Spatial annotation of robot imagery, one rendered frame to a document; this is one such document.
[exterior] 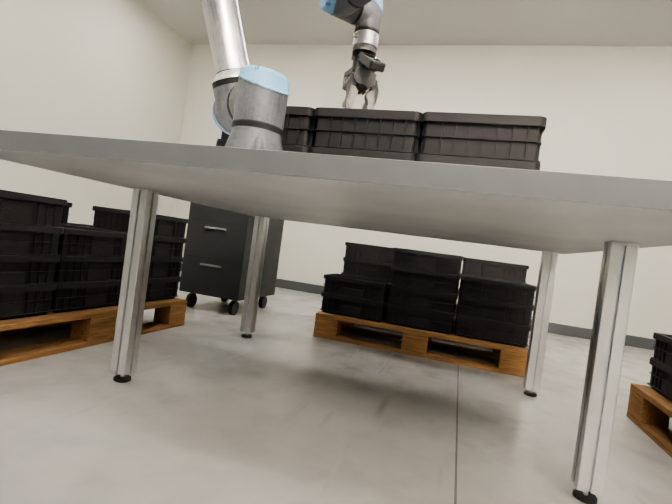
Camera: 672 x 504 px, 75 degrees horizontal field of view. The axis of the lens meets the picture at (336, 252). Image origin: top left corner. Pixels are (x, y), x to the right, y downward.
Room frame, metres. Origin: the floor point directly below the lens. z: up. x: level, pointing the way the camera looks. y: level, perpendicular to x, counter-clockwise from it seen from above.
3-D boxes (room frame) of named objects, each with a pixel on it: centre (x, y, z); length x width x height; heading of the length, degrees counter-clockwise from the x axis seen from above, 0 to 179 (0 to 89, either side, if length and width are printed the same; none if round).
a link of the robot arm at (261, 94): (1.03, 0.22, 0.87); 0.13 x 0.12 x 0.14; 33
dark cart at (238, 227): (3.24, 0.74, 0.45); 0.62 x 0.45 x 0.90; 164
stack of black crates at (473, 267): (2.95, -1.06, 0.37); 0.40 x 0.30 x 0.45; 74
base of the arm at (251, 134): (1.02, 0.22, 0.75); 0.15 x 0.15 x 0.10
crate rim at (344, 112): (1.38, -0.08, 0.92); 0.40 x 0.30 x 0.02; 163
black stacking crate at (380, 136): (1.38, -0.08, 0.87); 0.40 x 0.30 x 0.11; 163
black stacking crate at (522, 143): (1.29, -0.37, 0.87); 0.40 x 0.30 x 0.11; 163
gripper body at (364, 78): (1.33, 0.00, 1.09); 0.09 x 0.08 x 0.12; 23
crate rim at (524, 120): (1.29, -0.37, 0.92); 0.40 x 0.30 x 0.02; 163
